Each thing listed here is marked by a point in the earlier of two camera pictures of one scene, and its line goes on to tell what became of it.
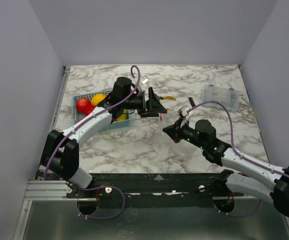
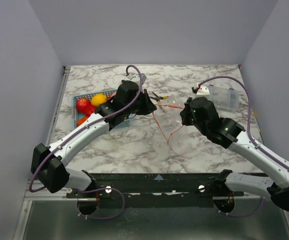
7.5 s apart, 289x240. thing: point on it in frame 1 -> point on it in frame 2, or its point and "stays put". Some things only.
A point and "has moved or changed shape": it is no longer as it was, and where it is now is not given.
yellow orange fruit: [96, 98] stays put
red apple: [82, 105] stays put
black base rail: [152, 189] stays put
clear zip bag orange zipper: [167, 117] has moved or changed shape
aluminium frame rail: [42, 189] stays put
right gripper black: [177, 130] -> [187, 113]
